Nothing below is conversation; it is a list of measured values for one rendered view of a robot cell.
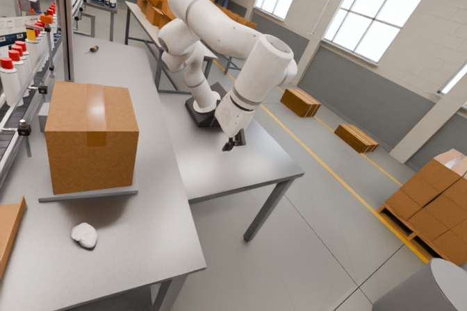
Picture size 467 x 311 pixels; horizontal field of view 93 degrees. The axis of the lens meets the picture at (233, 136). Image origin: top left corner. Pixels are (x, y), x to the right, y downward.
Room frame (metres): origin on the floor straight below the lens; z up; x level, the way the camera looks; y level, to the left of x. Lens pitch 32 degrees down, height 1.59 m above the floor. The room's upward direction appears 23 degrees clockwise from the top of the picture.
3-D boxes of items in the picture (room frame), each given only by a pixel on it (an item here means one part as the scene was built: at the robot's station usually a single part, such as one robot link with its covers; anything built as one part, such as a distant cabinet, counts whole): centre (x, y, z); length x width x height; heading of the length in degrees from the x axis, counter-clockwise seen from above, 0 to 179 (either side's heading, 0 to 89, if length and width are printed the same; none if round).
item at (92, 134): (0.60, 0.48, 0.99); 0.30 x 0.24 x 0.27; 40
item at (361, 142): (4.16, -2.23, 0.10); 0.64 x 0.52 x 0.20; 41
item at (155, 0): (3.46, 1.73, 0.97); 0.45 x 0.44 x 0.37; 136
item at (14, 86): (0.69, 0.92, 0.98); 0.05 x 0.05 x 0.20
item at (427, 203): (2.41, -2.71, 0.45); 1.20 x 0.83 x 0.89; 135
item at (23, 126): (0.50, 0.70, 0.91); 0.07 x 0.03 x 0.17; 126
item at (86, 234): (0.33, 0.30, 0.85); 0.08 x 0.07 x 0.04; 43
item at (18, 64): (0.75, 0.97, 0.98); 0.05 x 0.05 x 0.20
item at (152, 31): (3.56, 1.67, 0.39); 2.20 x 0.80 x 0.78; 44
